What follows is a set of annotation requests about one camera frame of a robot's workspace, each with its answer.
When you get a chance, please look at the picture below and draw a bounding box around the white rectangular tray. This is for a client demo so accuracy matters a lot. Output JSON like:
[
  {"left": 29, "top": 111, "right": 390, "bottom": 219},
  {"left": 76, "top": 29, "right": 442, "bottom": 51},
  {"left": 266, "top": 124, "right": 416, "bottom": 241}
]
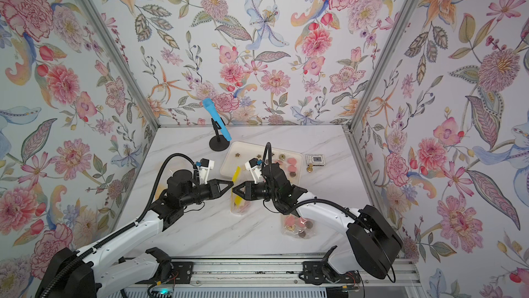
[{"left": 220, "top": 142, "right": 303, "bottom": 185}]

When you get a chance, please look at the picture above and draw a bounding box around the pile of poured cookies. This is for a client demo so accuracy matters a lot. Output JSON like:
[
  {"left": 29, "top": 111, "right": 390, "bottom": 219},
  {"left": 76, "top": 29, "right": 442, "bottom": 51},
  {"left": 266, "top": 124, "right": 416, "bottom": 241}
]
[{"left": 273, "top": 154, "right": 299, "bottom": 178}]

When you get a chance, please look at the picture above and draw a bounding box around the blue microphone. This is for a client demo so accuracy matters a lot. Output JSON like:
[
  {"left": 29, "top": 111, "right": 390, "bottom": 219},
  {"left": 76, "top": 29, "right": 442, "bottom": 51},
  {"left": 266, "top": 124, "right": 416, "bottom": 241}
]
[{"left": 203, "top": 98, "right": 231, "bottom": 142}]

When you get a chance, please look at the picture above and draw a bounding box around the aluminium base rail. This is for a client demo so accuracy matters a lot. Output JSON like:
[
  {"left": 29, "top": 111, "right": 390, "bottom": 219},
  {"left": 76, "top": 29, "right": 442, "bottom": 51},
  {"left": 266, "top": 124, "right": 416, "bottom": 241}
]
[{"left": 68, "top": 256, "right": 420, "bottom": 288}]

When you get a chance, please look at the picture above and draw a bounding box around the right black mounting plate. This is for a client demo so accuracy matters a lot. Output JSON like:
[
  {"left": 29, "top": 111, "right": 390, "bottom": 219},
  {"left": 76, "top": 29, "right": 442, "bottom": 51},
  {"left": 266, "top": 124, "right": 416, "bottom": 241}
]
[{"left": 298, "top": 261, "right": 361, "bottom": 286}]

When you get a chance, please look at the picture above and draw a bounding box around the black mounting plate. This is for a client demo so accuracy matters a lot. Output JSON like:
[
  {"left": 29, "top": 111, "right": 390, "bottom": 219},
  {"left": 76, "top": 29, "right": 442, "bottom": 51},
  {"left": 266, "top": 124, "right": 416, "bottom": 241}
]
[
  {"left": 137, "top": 262, "right": 194, "bottom": 284},
  {"left": 298, "top": 261, "right": 361, "bottom": 286}
]

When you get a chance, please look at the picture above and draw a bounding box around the small QR code box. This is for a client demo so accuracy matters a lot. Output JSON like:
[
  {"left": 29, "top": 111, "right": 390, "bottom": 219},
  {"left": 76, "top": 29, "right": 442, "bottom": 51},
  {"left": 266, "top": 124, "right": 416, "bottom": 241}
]
[{"left": 305, "top": 154, "right": 326, "bottom": 167}]

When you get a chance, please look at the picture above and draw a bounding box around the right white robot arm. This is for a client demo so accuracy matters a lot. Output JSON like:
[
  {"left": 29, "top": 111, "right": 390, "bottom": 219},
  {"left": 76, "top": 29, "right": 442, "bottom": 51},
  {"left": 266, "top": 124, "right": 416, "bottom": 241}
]
[{"left": 232, "top": 164, "right": 403, "bottom": 280}]

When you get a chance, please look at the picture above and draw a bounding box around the ziploc bag yellow duck print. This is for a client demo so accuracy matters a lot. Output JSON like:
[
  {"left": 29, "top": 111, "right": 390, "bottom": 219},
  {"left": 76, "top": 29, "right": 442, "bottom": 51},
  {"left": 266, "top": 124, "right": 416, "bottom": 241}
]
[{"left": 153, "top": 183, "right": 167, "bottom": 201}]

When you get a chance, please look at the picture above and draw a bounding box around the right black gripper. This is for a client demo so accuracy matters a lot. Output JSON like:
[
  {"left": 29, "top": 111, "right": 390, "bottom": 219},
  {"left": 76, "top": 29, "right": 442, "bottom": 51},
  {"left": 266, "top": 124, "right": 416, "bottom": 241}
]
[{"left": 234, "top": 181, "right": 283, "bottom": 203}]

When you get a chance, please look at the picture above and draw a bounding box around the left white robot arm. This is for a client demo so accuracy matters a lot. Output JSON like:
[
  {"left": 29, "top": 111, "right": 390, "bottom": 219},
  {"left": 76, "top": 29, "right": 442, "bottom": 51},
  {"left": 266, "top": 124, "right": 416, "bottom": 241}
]
[{"left": 36, "top": 170, "right": 234, "bottom": 297}]

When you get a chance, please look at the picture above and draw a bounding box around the ziploc bag of cookies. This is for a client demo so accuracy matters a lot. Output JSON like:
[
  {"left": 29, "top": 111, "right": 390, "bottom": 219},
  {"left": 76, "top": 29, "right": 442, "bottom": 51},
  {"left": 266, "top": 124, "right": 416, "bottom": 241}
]
[
  {"left": 230, "top": 167, "right": 251, "bottom": 216},
  {"left": 281, "top": 215, "right": 315, "bottom": 239}
]

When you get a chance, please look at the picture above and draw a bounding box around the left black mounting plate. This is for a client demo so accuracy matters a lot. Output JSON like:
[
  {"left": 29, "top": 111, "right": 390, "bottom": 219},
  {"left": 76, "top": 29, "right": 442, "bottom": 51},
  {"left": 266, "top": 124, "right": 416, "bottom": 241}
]
[{"left": 137, "top": 262, "right": 194, "bottom": 284}]

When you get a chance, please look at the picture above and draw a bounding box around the black microphone stand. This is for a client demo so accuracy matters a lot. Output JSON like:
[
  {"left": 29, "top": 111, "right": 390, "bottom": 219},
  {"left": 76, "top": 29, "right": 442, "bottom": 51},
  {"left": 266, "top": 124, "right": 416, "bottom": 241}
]
[{"left": 209, "top": 119, "right": 230, "bottom": 152}]

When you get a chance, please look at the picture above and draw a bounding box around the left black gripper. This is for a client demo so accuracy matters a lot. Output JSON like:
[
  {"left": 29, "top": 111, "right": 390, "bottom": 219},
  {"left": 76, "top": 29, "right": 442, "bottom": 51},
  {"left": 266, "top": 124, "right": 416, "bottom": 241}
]
[{"left": 180, "top": 178, "right": 234, "bottom": 208}]

